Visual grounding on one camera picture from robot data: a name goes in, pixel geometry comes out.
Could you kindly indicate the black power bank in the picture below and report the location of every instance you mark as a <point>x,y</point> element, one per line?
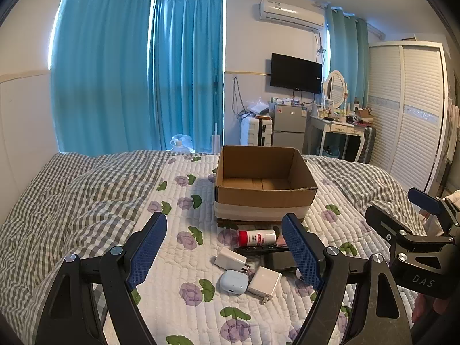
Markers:
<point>278,260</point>

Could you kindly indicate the person's right hand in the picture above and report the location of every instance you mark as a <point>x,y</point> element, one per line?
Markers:
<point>424,307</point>

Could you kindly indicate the square white plug charger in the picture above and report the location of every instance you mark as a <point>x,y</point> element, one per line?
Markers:
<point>264,279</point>

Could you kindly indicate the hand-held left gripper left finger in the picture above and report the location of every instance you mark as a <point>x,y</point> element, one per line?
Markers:
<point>147,248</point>

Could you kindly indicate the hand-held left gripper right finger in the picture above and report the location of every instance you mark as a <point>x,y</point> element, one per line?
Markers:
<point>300,251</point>

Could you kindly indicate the black wall television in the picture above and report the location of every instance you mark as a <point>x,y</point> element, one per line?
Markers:
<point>296,73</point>

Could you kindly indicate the silver suitcase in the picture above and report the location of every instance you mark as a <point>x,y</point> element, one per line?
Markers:
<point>368,143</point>

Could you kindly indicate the white dressing table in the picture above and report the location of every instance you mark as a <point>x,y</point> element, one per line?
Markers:
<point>337,127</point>

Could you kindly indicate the black remote control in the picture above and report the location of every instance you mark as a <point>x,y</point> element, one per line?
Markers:
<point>251,249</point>

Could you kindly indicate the teal corner curtain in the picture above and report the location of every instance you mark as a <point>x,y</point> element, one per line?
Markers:
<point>187,79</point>

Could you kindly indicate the small white plug charger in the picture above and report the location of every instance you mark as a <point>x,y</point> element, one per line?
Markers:
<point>228,258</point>

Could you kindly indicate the wide teal curtain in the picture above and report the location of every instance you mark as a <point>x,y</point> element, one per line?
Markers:
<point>100,79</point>

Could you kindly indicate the silver mini fridge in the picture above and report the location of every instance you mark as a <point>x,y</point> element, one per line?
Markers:
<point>289,125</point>

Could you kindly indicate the white louvred wardrobe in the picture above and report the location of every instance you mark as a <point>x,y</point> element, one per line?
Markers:
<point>406,115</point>

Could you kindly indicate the small pink item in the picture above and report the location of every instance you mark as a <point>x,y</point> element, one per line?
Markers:
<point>281,242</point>

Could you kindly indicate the clear plastic bag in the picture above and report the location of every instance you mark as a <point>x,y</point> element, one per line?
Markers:
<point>258,107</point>

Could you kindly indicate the narrow teal curtain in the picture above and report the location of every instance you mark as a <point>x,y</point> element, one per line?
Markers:
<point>346,61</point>

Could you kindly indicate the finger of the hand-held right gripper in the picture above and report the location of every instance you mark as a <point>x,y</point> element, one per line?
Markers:
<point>426,199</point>
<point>382,221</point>

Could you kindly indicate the white earbuds case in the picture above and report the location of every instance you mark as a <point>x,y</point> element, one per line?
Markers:
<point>233,282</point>

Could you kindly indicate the clear water jug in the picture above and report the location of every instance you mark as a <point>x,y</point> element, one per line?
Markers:
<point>181,143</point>

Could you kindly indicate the hanging pale clothes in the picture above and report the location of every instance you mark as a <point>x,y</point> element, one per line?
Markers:
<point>453,129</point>

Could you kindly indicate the white bottle with red cap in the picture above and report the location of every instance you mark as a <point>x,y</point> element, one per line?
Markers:
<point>260,238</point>

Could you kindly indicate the small brown cardboard box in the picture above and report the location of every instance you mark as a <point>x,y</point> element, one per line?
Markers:
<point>363,114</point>

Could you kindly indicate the white air conditioner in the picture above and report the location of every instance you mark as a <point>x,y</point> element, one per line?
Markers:
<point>291,14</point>

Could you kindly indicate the white suitcase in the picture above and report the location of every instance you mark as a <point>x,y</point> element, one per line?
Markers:
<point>251,131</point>

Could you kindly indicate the white oval mirror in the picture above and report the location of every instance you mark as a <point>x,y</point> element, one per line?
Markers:
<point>336,88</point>

